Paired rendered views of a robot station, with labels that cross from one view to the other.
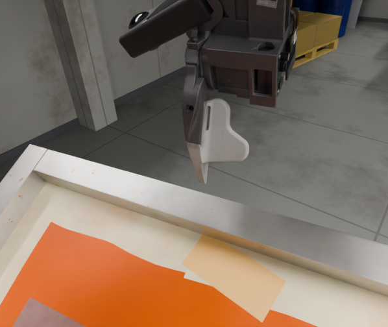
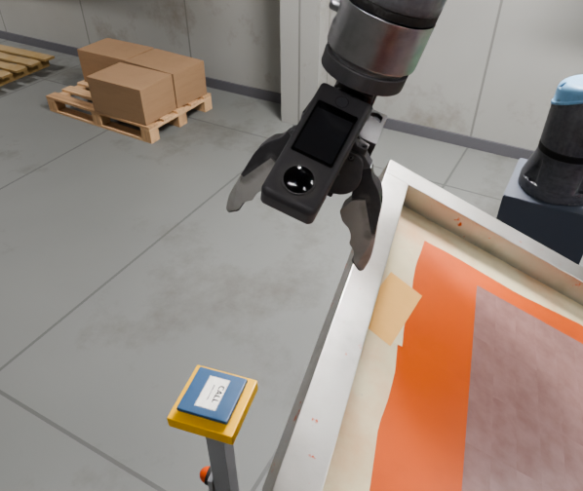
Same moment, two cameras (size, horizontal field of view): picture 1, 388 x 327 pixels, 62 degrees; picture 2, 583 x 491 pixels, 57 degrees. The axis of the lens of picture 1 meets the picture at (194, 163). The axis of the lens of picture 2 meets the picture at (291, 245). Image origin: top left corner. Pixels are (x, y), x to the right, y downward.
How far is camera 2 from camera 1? 0.58 m
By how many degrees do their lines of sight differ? 75
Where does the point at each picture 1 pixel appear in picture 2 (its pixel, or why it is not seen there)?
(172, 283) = (408, 357)
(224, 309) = (419, 319)
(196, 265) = (390, 333)
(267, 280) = (392, 283)
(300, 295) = (399, 266)
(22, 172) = not seen: outside the picture
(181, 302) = (422, 351)
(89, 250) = (392, 454)
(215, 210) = (361, 286)
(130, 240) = (373, 398)
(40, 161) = not seen: outside the picture
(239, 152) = not seen: hidden behind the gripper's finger
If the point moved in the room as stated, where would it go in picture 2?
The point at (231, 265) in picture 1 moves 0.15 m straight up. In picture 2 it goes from (385, 305) to (402, 198)
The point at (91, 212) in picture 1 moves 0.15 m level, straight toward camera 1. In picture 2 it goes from (342, 456) to (459, 379)
